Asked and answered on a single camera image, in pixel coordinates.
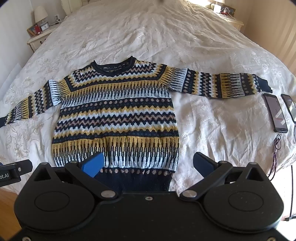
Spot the white left nightstand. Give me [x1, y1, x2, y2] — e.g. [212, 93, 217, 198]
[27, 23, 60, 52]

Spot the white table lamp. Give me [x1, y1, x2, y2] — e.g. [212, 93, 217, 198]
[34, 6, 48, 23]

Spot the small alarm clock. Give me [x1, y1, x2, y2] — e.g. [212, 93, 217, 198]
[40, 22, 49, 32]

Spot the patterned knit sweater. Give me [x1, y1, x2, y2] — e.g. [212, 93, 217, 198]
[1, 57, 271, 192]

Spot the black smartphone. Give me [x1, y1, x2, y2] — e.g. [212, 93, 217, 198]
[263, 93, 288, 133]
[281, 94, 296, 123]

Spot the white right nightstand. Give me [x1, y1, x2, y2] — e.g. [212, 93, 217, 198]
[218, 13, 244, 31]

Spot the white nightstand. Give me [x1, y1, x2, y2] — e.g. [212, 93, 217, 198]
[27, 23, 60, 52]
[218, 13, 244, 31]

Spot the purple braided lanyard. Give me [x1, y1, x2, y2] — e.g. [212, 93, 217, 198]
[268, 133, 283, 178]

